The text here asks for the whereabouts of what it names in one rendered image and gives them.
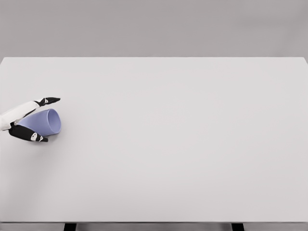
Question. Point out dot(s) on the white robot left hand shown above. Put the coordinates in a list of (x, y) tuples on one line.
[(16, 113)]

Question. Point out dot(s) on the light purple cup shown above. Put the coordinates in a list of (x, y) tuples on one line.
[(43, 121)]

